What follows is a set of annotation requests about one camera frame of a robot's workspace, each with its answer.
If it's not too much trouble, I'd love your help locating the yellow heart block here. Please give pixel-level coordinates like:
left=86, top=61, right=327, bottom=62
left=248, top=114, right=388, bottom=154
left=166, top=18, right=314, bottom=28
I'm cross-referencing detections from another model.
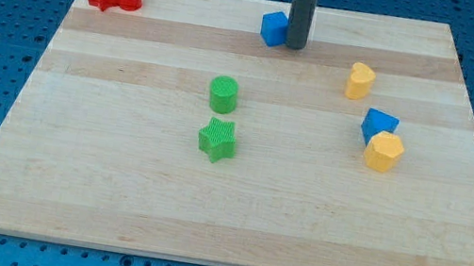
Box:
left=344, top=61, right=377, bottom=100

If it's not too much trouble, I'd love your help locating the blue cube block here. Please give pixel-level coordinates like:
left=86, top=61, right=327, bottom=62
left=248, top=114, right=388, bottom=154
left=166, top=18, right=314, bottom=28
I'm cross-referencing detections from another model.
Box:
left=260, top=11, right=288, bottom=47

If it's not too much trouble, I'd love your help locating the green cylinder block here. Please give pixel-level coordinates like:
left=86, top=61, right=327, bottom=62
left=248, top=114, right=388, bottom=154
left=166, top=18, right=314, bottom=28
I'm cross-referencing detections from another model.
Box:
left=209, top=75, right=239, bottom=114

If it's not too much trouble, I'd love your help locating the yellow hexagon block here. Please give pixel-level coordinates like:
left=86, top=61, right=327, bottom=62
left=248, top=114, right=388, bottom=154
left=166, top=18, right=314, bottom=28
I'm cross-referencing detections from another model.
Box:
left=363, top=131, right=405, bottom=173

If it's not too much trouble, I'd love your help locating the blue triangle block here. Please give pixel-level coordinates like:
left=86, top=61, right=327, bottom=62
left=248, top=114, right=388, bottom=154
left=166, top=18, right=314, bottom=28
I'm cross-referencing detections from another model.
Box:
left=361, top=108, right=400, bottom=145

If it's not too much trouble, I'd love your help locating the light wooden board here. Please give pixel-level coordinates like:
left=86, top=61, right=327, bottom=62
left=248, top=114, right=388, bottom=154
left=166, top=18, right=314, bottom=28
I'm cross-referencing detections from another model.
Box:
left=0, top=0, right=474, bottom=266

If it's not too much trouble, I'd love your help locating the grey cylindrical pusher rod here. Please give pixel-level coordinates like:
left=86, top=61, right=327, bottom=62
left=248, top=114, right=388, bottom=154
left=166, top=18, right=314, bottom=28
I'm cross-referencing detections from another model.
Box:
left=286, top=0, right=318, bottom=50

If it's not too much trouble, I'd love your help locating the green star block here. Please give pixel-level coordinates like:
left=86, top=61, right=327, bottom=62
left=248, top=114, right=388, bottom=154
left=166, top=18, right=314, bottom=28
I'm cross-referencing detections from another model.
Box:
left=198, top=117, right=237, bottom=163

